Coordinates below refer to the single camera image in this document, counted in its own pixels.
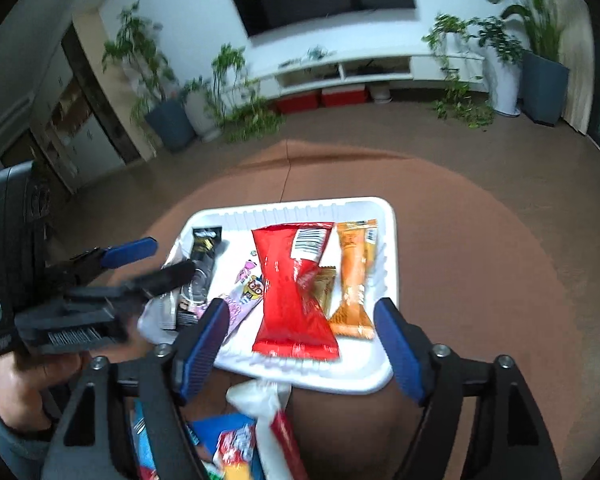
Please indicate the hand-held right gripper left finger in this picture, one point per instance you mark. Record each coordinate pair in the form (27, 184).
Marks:
(205, 345)

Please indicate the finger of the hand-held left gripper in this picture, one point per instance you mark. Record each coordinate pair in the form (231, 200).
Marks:
(165, 277)
(130, 252)

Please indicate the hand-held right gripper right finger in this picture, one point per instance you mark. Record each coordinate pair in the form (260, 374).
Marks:
(400, 355)

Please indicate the black snack packet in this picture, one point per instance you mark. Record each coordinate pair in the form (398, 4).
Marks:
(202, 260)

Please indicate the cartoon print snack packet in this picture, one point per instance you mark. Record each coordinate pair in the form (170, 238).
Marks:
(252, 285)

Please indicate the large red chip bag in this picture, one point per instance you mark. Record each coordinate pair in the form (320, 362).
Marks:
(290, 310)

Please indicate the orange snack packet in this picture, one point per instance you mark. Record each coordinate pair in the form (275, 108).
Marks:
(352, 270)

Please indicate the white plastic tray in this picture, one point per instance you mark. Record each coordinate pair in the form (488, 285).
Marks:
(300, 372)

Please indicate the gold snack packet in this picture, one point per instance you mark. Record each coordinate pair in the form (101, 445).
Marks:
(325, 285)

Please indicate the person's left hand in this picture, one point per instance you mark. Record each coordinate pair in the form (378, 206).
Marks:
(25, 380)

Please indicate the white crinkled snack packet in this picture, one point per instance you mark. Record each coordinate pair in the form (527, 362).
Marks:
(265, 400)

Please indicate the deep blue snack packet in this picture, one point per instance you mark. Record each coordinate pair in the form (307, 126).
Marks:
(215, 430)

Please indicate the small red pink snack packet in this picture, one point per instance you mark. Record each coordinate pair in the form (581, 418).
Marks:
(235, 445)

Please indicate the light blue snack packet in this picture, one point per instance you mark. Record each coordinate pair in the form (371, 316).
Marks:
(140, 435)

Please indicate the yellow snack packet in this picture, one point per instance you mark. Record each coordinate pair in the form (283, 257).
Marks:
(241, 472)

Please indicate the blue grey plant pot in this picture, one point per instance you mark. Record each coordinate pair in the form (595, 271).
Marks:
(170, 125)

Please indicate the white storage cabinet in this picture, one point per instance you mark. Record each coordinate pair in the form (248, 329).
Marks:
(75, 130)

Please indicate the white ribbed plant pot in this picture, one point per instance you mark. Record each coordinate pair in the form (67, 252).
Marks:
(204, 117)

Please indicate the small bushy green plant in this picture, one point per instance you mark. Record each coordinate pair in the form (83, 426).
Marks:
(192, 87)

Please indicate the tall leafy tree plant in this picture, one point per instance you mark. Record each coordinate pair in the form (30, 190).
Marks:
(135, 45)

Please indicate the red storage box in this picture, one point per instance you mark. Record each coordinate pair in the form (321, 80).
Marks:
(344, 96)
(296, 103)

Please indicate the tall white plant pot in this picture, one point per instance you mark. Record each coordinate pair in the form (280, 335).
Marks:
(505, 87)

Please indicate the white television cabinet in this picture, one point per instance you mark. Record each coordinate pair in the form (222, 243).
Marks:
(430, 67)

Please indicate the square blue plant pot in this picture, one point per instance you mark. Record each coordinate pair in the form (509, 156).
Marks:
(545, 90)

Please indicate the trailing vine plant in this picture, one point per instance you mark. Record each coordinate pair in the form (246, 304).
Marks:
(450, 30)

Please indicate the bushy umbrella plant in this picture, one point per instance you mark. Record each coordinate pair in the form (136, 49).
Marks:
(500, 40)

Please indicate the beige curtain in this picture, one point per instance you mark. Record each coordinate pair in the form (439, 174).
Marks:
(577, 60)

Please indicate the large broad-leaf plant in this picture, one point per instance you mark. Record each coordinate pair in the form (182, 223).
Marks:
(540, 15)

